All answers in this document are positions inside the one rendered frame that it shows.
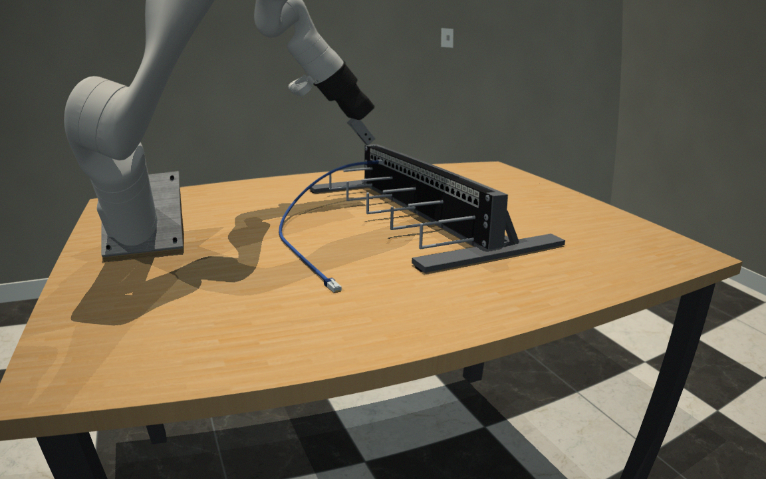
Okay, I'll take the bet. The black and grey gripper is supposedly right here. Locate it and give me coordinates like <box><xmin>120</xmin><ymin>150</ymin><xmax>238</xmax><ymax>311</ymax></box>
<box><xmin>289</xmin><ymin>46</ymin><xmax>375</xmax><ymax>145</ymax></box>

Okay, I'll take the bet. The grey network cable plug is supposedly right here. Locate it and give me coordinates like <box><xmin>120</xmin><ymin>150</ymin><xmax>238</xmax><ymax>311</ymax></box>
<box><xmin>324</xmin><ymin>278</ymin><xmax>342</xmax><ymax>292</ymax></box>

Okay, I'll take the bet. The black patch panel rack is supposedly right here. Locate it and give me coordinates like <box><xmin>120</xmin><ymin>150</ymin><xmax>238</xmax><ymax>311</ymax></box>
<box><xmin>309</xmin><ymin>144</ymin><xmax>565</xmax><ymax>273</ymax></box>

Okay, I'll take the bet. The blue patch cord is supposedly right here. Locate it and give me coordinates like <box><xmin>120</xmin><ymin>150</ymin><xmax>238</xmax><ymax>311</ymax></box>
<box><xmin>279</xmin><ymin>161</ymin><xmax>372</xmax><ymax>280</ymax></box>

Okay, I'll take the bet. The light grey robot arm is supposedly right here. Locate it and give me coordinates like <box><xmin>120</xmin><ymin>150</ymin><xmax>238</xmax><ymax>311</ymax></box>
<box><xmin>64</xmin><ymin>0</ymin><xmax>328</xmax><ymax>245</ymax></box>

